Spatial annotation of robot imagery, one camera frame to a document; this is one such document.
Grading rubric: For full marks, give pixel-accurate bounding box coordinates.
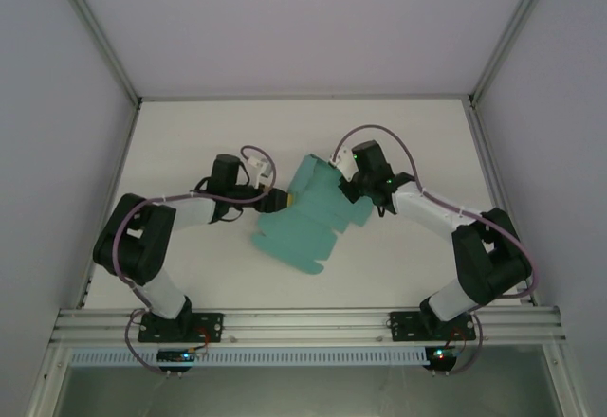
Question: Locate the teal paper box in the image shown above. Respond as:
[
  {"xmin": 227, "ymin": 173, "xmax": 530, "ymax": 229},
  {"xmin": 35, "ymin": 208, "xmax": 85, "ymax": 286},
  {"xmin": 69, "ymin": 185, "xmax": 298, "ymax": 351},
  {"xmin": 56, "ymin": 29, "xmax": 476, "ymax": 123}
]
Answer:
[{"xmin": 249, "ymin": 151, "xmax": 374, "ymax": 277}]

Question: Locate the grey metal panel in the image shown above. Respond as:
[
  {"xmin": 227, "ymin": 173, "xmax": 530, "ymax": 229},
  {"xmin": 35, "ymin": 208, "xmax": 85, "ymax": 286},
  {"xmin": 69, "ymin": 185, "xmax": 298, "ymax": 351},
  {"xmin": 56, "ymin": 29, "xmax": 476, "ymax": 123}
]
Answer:
[{"xmin": 61, "ymin": 364, "xmax": 556, "ymax": 417}]

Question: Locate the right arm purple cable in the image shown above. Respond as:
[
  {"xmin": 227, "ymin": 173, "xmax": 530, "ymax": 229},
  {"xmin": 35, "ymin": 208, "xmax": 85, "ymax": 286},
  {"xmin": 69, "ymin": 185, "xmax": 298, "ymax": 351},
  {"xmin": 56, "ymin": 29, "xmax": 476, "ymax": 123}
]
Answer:
[{"xmin": 331, "ymin": 124, "xmax": 542, "ymax": 376}]

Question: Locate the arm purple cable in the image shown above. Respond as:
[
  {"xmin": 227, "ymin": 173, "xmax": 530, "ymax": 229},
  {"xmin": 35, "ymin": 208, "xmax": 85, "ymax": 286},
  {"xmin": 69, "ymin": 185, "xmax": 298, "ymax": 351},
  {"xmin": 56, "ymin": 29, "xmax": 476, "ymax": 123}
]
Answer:
[
  {"xmin": 331, "ymin": 124, "xmax": 542, "ymax": 376},
  {"xmin": 113, "ymin": 144, "xmax": 281, "ymax": 376}
]

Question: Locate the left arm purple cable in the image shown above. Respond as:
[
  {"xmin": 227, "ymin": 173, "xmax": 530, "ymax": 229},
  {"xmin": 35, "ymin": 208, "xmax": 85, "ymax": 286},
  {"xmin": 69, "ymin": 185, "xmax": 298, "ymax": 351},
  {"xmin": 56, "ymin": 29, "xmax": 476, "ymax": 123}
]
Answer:
[{"xmin": 113, "ymin": 144, "xmax": 281, "ymax": 376}]

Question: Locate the aluminium side rail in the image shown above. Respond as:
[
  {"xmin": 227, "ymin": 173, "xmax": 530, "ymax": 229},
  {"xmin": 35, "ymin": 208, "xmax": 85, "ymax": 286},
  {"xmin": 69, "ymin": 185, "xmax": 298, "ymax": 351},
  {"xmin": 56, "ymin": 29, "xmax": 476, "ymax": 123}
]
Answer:
[
  {"xmin": 75, "ymin": 102, "xmax": 142, "ymax": 310},
  {"xmin": 467, "ymin": 101, "xmax": 542, "ymax": 307}
]

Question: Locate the aluminium mounting rail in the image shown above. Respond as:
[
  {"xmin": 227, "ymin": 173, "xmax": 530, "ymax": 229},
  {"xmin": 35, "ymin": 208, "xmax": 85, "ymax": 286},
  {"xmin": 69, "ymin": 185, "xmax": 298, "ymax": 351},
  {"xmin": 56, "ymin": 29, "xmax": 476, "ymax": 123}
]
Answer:
[{"xmin": 49, "ymin": 306, "xmax": 568, "ymax": 346}]

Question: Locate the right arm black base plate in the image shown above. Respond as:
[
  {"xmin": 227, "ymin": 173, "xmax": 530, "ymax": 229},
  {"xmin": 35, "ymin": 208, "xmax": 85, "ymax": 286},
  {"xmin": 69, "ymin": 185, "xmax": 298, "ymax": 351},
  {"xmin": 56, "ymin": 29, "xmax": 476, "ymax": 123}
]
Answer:
[{"xmin": 388, "ymin": 310, "xmax": 477, "ymax": 344}]

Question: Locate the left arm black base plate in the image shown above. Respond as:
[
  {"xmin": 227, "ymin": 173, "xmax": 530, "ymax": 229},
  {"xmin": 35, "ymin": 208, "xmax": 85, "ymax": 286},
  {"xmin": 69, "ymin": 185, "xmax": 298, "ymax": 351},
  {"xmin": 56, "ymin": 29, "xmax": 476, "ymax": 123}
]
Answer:
[{"xmin": 137, "ymin": 311, "xmax": 225, "ymax": 344}]

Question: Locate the slotted cable duct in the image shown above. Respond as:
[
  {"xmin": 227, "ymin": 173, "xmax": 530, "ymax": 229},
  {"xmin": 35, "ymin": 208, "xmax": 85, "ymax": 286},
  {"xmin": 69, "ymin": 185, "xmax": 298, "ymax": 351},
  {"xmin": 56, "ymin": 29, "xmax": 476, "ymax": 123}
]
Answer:
[{"xmin": 69, "ymin": 346, "xmax": 428, "ymax": 367}]

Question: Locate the aluminium frame post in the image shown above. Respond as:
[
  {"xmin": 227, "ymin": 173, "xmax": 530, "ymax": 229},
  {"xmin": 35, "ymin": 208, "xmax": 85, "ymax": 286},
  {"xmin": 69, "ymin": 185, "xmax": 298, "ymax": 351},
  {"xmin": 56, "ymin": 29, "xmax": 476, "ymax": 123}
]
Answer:
[
  {"xmin": 468, "ymin": 0, "xmax": 559, "ymax": 108},
  {"xmin": 49, "ymin": 0, "xmax": 143, "ymax": 108}
]

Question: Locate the aluminium frame leg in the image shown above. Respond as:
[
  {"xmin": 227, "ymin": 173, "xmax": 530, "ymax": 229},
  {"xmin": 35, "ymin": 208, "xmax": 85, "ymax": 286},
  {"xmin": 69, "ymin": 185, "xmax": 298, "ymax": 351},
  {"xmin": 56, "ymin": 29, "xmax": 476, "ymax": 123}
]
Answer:
[
  {"xmin": 26, "ymin": 344, "xmax": 72, "ymax": 417},
  {"xmin": 540, "ymin": 344, "xmax": 587, "ymax": 417}
]

